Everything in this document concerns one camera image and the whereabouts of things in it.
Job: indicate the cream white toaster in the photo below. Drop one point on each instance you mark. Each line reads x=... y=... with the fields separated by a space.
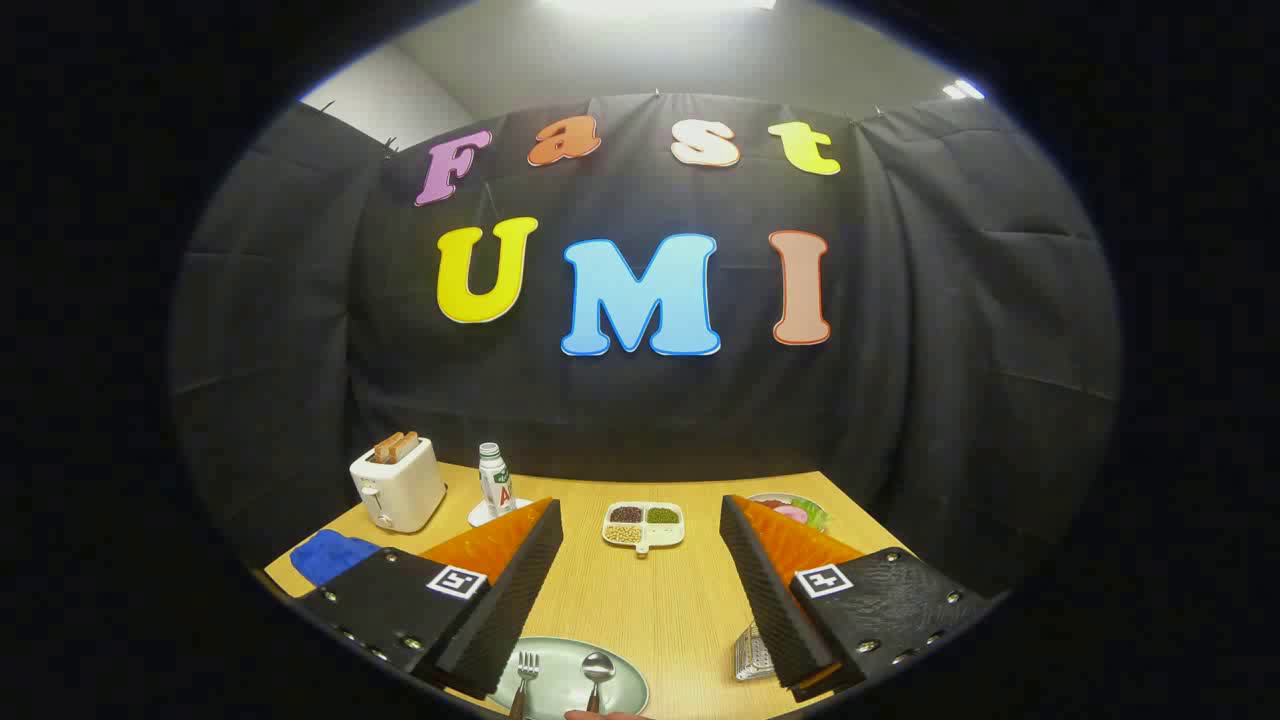
x=400 y=492

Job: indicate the white drink bottle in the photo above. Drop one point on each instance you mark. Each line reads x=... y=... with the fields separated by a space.
x=494 y=482

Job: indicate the brown toast slice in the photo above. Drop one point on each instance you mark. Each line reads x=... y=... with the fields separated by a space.
x=406 y=444
x=386 y=450

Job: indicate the pale green round plate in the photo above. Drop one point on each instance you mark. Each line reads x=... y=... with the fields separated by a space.
x=560 y=685

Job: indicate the green lettuce leaf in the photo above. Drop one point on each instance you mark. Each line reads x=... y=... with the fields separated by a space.
x=817 y=516

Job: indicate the white square coaster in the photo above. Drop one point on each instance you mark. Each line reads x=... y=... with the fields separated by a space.
x=482 y=518

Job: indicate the white oval food plate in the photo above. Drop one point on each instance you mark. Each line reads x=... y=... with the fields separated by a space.
x=772 y=498

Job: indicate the ceiling light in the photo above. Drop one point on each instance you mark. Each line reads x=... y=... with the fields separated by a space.
x=964 y=90

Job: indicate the white divided bean dish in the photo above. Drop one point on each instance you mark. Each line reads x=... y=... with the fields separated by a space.
x=643 y=526

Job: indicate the pink sliced food round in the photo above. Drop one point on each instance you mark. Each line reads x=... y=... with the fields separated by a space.
x=791 y=513

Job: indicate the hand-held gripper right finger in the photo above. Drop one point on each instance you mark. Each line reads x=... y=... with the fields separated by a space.
x=775 y=600

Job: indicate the blue folded cloth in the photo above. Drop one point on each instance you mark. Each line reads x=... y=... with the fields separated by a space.
x=330 y=556

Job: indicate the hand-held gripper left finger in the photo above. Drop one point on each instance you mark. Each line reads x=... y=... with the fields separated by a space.
x=510 y=610

